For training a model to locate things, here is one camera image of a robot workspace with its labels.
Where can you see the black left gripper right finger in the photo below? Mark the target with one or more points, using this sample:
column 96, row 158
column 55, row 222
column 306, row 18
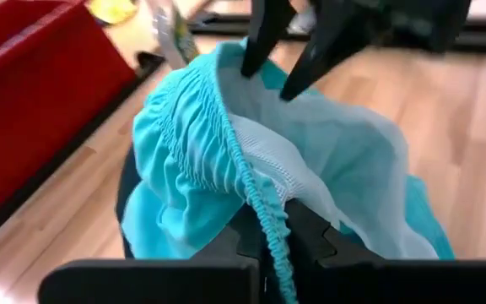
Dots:
column 395, row 283

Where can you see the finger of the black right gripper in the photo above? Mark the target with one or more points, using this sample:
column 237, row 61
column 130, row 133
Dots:
column 268, row 34
column 327, row 50

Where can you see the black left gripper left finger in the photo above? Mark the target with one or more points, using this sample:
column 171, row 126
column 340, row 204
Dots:
column 150, row 283

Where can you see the turquoise shorts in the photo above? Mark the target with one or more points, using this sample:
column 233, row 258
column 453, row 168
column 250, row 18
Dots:
column 192, row 139

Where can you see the red plastic laundry bin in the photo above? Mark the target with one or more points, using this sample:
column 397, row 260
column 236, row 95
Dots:
column 36, row 93

